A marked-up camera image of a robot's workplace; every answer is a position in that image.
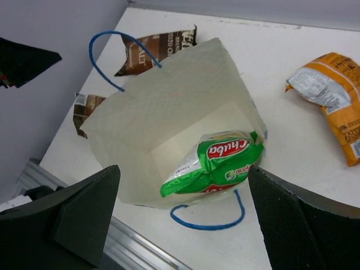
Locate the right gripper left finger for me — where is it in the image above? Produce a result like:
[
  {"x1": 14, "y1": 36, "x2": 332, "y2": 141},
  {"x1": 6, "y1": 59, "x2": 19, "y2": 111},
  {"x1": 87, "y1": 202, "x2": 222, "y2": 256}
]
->
[{"x1": 1, "y1": 165, "x2": 120, "y2": 269}]

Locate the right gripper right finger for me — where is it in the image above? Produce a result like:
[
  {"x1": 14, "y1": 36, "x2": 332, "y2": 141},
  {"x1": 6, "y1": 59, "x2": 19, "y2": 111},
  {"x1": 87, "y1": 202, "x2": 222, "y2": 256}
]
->
[{"x1": 248, "y1": 166, "x2": 359, "y2": 269}]

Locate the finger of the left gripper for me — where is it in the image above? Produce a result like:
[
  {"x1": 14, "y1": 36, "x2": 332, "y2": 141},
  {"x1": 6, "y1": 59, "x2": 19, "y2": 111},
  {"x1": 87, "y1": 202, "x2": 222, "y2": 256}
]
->
[{"x1": 1, "y1": 38, "x2": 62, "y2": 88}]

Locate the green Chuba snack bag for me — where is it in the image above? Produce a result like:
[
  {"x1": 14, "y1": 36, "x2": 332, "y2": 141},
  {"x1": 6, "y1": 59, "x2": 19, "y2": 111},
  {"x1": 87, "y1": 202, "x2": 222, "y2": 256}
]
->
[{"x1": 160, "y1": 130, "x2": 265, "y2": 197}]

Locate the blue checkered paper bag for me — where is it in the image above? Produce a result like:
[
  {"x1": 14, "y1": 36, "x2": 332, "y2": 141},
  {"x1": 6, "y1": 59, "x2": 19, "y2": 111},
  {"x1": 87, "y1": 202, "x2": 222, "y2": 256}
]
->
[{"x1": 81, "y1": 38, "x2": 267, "y2": 212}]

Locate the brown sea salt chips bag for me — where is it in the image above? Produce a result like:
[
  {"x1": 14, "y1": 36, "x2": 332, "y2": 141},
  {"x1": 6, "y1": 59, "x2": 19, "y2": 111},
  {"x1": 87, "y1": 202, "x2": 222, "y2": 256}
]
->
[{"x1": 115, "y1": 26, "x2": 197, "y2": 77}]

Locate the orange chips bag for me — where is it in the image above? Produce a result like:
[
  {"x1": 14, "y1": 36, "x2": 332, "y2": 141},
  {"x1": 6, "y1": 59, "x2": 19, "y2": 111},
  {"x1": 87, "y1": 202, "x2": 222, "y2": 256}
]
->
[{"x1": 286, "y1": 52, "x2": 359, "y2": 167}]

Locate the aluminium front rail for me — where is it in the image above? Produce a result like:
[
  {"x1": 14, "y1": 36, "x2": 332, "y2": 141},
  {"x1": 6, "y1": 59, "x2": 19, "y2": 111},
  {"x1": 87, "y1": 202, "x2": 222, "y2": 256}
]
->
[{"x1": 13, "y1": 158, "x2": 190, "y2": 270}]

